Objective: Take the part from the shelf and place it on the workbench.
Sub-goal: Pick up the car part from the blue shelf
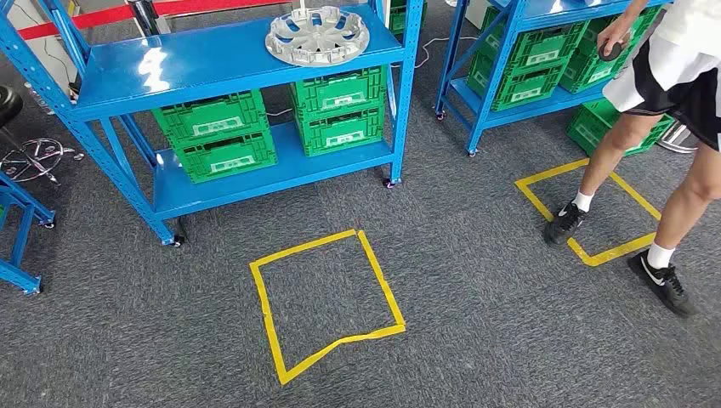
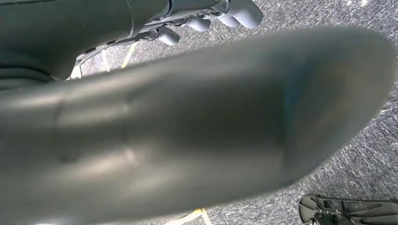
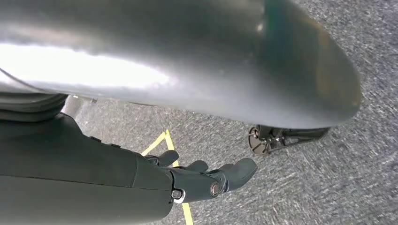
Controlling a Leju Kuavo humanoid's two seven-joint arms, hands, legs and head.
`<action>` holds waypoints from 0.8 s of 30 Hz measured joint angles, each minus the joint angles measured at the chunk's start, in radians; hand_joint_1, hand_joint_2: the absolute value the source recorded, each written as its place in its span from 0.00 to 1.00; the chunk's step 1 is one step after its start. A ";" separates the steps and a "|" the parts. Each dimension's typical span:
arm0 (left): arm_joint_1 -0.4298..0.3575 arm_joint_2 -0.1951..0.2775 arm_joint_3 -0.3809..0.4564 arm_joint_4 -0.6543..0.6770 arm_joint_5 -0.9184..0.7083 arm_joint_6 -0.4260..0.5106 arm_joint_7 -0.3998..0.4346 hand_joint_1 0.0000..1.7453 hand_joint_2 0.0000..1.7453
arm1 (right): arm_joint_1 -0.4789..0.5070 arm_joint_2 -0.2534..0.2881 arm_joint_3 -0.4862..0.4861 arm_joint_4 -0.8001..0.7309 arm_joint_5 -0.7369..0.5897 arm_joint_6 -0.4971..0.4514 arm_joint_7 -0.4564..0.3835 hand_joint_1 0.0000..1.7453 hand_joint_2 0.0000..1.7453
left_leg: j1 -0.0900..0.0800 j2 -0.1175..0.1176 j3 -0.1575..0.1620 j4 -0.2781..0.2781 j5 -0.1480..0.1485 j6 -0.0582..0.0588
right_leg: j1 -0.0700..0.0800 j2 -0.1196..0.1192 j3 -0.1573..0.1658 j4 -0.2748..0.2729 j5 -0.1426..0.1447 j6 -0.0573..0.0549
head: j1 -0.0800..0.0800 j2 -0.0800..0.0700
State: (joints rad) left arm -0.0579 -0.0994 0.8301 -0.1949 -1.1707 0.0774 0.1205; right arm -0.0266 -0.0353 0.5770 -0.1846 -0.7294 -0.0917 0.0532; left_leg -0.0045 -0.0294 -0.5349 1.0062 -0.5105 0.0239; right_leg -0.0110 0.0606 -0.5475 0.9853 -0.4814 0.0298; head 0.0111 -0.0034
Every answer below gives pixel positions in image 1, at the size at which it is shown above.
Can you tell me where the silver plastic wheel hubcap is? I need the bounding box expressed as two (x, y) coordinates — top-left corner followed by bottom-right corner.
(264, 5), (372, 69)

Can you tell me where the black round object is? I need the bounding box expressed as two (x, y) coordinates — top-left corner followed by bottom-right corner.
(598, 39), (624, 62)

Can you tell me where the blue metal shelf rack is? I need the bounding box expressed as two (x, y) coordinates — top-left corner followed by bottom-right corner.
(0, 171), (56, 296)
(0, 0), (424, 247)
(434, 0), (674, 157)

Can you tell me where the yellow tape square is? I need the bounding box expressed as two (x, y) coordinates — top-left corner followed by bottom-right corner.
(514, 158), (663, 268)
(249, 229), (406, 387)

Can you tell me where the chrome round base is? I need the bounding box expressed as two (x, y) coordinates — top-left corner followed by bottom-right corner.
(656, 122), (701, 154)

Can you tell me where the red barrier belt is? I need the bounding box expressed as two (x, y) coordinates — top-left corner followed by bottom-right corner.
(16, 0), (294, 42)

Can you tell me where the standing person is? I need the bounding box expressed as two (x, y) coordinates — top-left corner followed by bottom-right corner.
(542, 0), (721, 320)

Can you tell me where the black stool with chrome base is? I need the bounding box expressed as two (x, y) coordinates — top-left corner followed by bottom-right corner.
(0, 85), (86, 187)

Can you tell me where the white floor cable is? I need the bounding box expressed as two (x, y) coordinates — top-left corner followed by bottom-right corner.
(391, 36), (480, 70)

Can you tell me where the chrome barrier post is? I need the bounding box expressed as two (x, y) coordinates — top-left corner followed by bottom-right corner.
(126, 0), (173, 36)

